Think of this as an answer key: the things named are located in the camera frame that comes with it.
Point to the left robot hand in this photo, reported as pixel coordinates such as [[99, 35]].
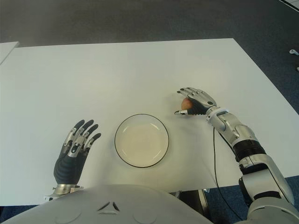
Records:
[[67, 168]]

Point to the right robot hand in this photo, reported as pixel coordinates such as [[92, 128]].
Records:
[[203, 100]]

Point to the red yellow apple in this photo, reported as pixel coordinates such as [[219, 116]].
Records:
[[186, 103]]

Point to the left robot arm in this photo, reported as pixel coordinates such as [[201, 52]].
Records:
[[61, 190]]

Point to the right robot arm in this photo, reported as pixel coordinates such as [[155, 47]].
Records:
[[247, 144]]

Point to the white plate black rim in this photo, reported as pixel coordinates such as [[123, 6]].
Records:
[[142, 141]]

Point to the grey robot torso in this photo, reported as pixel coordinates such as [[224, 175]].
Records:
[[116, 205]]

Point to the white side table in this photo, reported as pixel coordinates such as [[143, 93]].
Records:
[[7, 51]]

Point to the black table leg frame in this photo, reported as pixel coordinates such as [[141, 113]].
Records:
[[198, 200]]

